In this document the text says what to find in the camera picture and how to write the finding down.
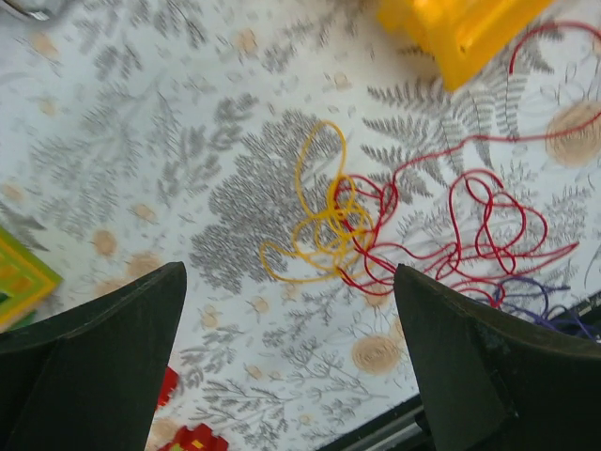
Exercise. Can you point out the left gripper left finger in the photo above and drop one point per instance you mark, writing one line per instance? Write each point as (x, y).
(90, 377)

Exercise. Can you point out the yellow plastic bin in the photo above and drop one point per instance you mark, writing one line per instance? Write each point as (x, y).
(462, 36)

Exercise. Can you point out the yellow green blue brick stack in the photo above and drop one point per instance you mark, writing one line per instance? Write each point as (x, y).
(25, 281)

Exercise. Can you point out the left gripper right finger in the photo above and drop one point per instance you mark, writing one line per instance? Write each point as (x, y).
(491, 381)

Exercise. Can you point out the floral table mat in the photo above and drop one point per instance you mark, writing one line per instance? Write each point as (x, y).
(134, 133)

